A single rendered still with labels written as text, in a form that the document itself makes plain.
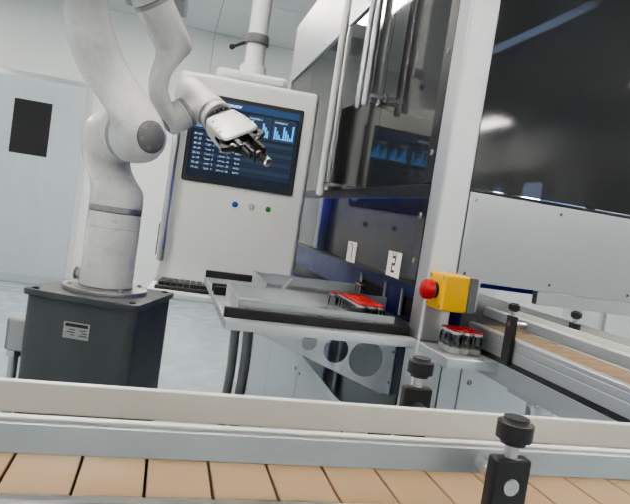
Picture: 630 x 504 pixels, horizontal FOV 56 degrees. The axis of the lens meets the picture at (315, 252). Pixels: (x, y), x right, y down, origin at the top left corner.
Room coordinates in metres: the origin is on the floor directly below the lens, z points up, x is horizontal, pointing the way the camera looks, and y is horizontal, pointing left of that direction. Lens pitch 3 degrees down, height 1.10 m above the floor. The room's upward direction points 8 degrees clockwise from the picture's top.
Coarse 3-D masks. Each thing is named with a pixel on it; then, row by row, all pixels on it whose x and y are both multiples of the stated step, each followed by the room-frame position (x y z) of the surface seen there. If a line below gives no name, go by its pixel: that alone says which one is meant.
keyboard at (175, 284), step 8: (160, 280) 1.91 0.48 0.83; (168, 280) 1.95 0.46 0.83; (176, 280) 1.97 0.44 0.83; (184, 280) 2.02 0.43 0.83; (160, 288) 1.89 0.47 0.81; (168, 288) 1.90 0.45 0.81; (176, 288) 1.90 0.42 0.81; (184, 288) 1.91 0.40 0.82; (192, 288) 1.92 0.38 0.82; (200, 288) 1.93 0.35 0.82
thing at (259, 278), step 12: (252, 276) 1.80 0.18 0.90; (264, 276) 1.81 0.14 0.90; (276, 276) 1.82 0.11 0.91; (288, 276) 1.82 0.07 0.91; (288, 288) 1.56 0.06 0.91; (300, 288) 1.57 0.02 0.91; (312, 288) 1.58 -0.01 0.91; (324, 288) 1.85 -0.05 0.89; (336, 288) 1.86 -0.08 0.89; (348, 288) 1.87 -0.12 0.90; (384, 300) 1.63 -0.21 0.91
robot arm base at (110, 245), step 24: (96, 216) 1.33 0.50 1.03; (120, 216) 1.33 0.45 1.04; (96, 240) 1.33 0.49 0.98; (120, 240) 1.34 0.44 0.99; (96, 264) 1.33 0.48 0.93; (120, 264) 1.34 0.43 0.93; (72, 288) 1.30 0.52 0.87; (96, 288) 1.33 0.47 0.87; (120, 288) 1.35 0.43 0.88; (144, 288) 1.44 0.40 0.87
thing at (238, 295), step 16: (240, 288) 1.45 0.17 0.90; (256, 288) 1.46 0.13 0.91; (272, 288) 1.47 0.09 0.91; (240, 304) 1.19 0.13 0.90; (256, 304) 1.20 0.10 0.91; (272, 304) 1.21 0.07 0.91; (288, 304) 1.45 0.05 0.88; (304, 304) 1.49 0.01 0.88; (320, 304) 1.50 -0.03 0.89; (368, 320) 1.26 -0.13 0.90; (384, 320) 1.27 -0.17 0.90
